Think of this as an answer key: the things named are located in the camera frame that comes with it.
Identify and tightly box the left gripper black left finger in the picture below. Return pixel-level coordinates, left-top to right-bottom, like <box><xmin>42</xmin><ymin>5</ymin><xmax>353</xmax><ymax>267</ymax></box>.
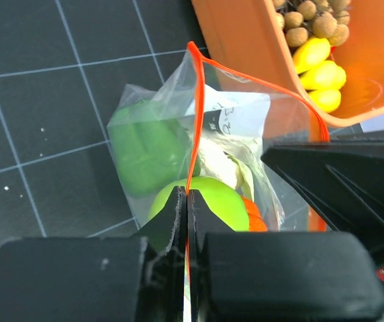
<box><xmin>0</xmin><ymin>187</ymin><xmax>187</xmax><ymax>321</ymax></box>

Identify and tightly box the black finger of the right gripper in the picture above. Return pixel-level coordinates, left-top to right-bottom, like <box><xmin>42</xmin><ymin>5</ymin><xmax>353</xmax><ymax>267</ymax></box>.
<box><xmin>261</xmin><ymin>140</ymin><xmax>384</xmax><ymax>265</ymax></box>

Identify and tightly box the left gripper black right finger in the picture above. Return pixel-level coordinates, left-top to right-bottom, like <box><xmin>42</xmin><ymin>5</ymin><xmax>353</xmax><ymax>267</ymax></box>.
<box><xmin>187</xmin><ymin>191</ymin><xmax>384</xmax><ymax>321</ymax></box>

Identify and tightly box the orange pumpkin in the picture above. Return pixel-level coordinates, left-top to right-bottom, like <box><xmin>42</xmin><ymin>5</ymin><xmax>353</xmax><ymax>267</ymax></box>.
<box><xmin>242</xmin><ymin>197</ymin><xmax>268</xmax><ymax>232</ymax></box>

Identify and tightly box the green apple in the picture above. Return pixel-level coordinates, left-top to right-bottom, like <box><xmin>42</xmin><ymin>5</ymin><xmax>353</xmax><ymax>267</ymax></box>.
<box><xmin>149</xmin><ymin>176</ymin><xmax>249</xmax><ymax>231</ymax></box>

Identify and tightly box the white cauliflower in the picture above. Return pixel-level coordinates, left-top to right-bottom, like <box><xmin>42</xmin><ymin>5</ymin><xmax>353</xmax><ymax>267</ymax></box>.
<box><xmin>194</xmin><ymin>133</ymin><xmax>271</xmax><ymax>201</ymax></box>

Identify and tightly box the clear bag orange zipper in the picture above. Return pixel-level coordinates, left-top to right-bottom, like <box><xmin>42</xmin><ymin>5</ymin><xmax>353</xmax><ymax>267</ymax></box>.
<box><xmin>107</xmin><ymin>42</ymin><xmax>329</xmax><ymax>231</ymax></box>

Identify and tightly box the green bell pepper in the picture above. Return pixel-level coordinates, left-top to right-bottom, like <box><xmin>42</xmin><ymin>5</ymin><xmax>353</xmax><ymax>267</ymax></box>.
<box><xmin>107</xmin><ymin>100</ymin><xmax>192</xmax><ymax>198</ymax></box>

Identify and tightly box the orange plastic basket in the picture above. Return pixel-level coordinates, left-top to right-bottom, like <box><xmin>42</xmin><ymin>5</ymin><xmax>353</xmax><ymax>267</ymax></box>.
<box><xmin>192</xmin><ymin>1</ymin><xmax>384</xmax><ymax>127</ymax></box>

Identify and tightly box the brown longan cluster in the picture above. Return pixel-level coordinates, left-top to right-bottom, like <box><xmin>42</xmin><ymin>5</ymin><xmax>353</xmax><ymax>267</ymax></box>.
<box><xmin>272</xmin><ymin>0</ymin><xmax>351</xmax><ymax>49</ymax></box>

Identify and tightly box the black grid mat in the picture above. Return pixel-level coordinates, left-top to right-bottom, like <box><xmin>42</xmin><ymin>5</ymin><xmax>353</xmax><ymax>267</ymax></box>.
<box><xmin>0</xmin><ymin>1</ymin><xmax>205</xmax><ymax>243</ymax></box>

